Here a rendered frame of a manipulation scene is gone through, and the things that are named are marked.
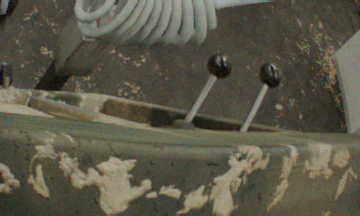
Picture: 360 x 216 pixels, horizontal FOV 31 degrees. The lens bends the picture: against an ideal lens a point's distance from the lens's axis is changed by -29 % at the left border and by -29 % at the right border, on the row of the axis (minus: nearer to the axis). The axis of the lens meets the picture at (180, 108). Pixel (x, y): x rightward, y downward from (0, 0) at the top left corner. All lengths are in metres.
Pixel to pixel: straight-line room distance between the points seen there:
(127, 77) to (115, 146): 2.72
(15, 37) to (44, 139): 2.56
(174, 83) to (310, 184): 2.75
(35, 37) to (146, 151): 2.58
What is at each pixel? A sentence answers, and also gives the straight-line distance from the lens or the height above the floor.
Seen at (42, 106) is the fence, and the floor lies 0.98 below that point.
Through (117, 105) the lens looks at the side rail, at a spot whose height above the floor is 0.95.
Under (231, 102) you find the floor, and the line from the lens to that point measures 3.36.
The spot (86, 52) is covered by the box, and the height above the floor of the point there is 0.87.
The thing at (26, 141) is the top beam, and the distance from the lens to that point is 0.36.
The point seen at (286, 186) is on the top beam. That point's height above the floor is 1.92.
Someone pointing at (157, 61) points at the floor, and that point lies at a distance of 3.23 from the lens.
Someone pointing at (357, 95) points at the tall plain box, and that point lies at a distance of 3.91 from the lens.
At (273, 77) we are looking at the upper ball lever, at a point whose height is 1.55.
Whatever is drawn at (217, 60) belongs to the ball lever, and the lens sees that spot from 1.21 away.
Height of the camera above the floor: 2.23
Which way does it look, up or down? 45 degrees down
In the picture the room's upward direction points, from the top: 51 degrees clockwise
